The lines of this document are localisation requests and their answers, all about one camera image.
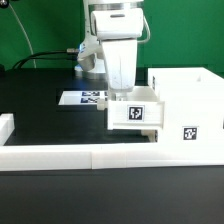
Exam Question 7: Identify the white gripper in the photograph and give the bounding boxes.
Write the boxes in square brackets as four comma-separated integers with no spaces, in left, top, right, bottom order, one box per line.
[91,8,143,101]

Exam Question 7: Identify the white drawer tray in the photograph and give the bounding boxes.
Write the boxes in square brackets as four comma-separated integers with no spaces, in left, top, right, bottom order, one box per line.
[141,130,158,142]
[96,85,166,132]

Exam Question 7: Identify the white drawer cabinet box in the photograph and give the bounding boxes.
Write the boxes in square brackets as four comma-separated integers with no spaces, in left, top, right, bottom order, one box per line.
[148,67,224,144]

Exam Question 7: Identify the white front drawer tray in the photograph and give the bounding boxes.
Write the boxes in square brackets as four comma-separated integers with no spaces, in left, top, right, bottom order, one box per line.
[141,130,158,142]

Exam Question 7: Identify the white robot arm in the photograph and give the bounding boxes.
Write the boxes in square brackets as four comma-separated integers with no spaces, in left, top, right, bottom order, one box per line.
[78,0,145,100]

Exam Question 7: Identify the marker tag sheet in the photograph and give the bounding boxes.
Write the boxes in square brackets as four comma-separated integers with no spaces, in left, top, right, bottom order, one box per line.
[59,90,107,105]

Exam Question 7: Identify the white U-shaped fence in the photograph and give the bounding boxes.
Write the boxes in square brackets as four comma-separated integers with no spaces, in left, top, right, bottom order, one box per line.
[0,114,224,171]

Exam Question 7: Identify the black cables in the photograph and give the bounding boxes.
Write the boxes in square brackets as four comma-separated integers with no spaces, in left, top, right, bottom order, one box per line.
[11,48,81,70]

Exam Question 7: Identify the thin white cable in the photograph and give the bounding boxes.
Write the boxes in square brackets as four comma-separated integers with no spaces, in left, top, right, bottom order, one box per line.
[9,3,37,69]

